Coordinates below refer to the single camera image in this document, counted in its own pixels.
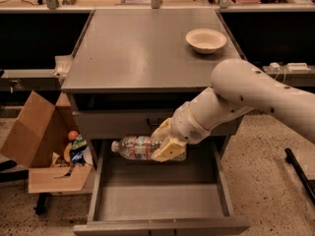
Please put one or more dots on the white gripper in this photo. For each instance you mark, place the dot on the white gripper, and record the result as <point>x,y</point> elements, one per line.
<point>186,124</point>

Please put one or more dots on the clear plastic water bottle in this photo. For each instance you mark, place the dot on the clear plastic water bottle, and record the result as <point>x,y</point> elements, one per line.
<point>143,148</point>

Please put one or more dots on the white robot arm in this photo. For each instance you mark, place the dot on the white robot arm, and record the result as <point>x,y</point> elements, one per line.
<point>237,87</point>

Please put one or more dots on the open grey drawer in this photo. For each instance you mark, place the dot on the open grey drawer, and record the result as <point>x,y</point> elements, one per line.
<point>146,198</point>

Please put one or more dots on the grey drawer cabinet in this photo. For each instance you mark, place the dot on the grey drawer cabinet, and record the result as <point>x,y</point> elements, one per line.
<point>137,59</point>

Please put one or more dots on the green blue snack bag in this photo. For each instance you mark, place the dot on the green blue snack bag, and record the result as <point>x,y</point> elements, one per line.
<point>77,149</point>

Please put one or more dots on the orange ball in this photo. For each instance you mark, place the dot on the orange ball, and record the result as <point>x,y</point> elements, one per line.
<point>72,135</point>

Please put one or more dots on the white paper bowl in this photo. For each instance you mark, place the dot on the white paper bowl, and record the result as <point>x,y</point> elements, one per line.
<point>206,41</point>

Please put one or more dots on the black floor bar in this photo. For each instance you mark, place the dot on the black floor bar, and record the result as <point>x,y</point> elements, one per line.
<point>308,184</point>

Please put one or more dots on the white power strip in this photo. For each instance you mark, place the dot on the white power strip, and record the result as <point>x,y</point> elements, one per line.
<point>293,68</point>

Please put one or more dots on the brown cardboard box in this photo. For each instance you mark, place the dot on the brown cardboard box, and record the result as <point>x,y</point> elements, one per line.
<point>37,133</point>

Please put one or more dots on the closed grey drawer black handle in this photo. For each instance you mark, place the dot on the closed grey drawer black handle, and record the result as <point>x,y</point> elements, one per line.
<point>117,124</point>

